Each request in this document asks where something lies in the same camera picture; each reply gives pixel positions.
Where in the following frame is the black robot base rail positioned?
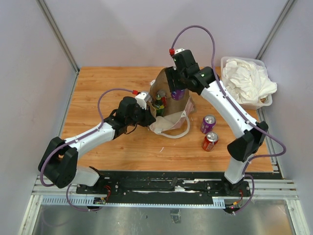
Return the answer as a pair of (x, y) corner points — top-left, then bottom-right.
(76, 171), (252, 208)

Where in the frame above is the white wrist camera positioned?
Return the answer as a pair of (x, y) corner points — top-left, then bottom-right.
(169, 48), (185, 56)
(135, 92), (152, 110)

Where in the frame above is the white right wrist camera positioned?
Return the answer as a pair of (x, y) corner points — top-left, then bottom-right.
(169, 48), (185, 56)

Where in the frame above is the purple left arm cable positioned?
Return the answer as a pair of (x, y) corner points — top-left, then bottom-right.
(40, 88), (140, 212)

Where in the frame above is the green glass bottle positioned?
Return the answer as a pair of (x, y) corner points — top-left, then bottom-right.
(153, 94), (165, 117)

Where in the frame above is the red cola can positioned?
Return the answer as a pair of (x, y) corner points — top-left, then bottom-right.
(201, 131), (219, 151)
(157, 90), (167, 107)

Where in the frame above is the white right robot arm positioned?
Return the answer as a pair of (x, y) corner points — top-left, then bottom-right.
(165, 48), (268, 196)

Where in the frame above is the white plastic basket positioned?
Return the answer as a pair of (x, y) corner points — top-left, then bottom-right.
(220, 56), (273, 108)

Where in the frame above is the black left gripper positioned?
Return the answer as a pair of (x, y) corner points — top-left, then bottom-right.
(127, 103), (156, 127)

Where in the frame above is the burlap canvas tote bag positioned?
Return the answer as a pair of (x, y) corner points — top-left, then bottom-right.
(148, 68), (195, 139)

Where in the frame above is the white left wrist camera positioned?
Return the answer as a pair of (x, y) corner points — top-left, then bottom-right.
(135, 92), (152, 110)

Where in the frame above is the aluminium frame post left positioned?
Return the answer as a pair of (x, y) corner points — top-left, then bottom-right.
(36, 0), (80, 74)

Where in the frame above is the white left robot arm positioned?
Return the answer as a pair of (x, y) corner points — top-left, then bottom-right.
(38, 92), (156, 194)

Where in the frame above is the purple fanta can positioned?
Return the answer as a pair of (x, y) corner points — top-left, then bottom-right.
(171, 89), (185, 101)
(200, 115), (216, 134)

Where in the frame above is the white crumpled cloth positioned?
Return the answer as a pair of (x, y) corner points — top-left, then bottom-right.
(224, 58), (278, 104)

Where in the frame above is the aluminium frame post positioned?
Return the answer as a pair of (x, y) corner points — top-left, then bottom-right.
(36, 0), (80, 74)
(256, 0), (297, 60)

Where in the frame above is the aluminium frame post right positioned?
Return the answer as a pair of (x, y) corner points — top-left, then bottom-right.
(256, 0), (297, 60)

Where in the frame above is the purple Fanta can front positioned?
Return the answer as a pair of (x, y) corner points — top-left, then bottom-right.
(171, 89), (185, 101)

